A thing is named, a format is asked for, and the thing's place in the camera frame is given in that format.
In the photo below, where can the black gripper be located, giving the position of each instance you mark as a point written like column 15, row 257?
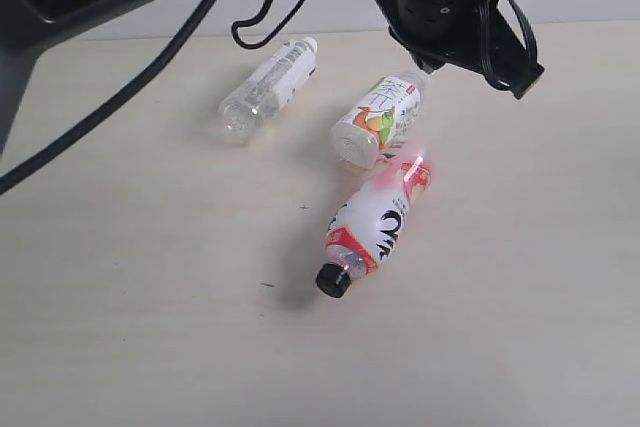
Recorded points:
column 469, row 34

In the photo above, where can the pink white bottle black cap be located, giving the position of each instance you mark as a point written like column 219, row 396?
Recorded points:
column 365, row 230

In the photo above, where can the clear bottle white grey label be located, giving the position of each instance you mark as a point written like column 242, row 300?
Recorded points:
column 268, row 89

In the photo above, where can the tea bottle fruit label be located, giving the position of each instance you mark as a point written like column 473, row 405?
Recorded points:
column 383, row 114

